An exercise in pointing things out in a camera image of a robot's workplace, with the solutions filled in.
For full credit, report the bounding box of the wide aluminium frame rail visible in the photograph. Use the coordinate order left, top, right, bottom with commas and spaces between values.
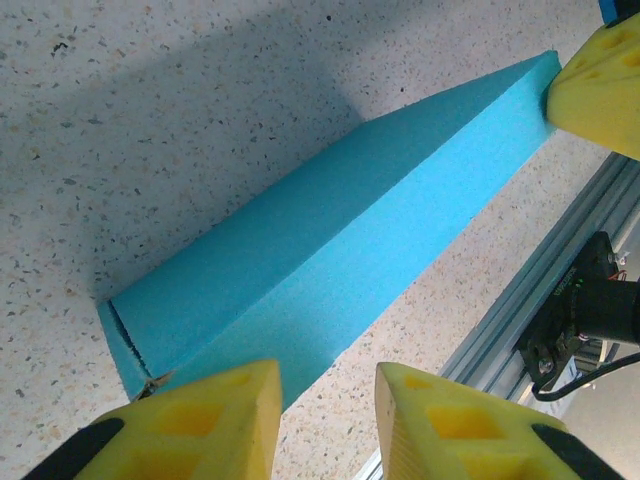
357, 149, 640, 480

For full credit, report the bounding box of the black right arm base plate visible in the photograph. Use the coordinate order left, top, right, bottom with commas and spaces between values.
514, 319, 576, 391

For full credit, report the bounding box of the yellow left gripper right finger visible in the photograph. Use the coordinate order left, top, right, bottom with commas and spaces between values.
374, 362, 626, 480

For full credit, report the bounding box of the blue table edge strip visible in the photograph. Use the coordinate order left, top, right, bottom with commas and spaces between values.
597, 0, 632, 26

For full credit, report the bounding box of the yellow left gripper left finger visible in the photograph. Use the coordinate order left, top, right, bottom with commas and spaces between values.
19, 358, 284, 480

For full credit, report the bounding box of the teal paper box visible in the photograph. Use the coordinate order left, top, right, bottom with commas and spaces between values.
96, 49, 562, 416

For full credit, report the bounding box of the thin black cable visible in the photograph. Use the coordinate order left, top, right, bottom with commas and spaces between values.
530, 352, 640, 402

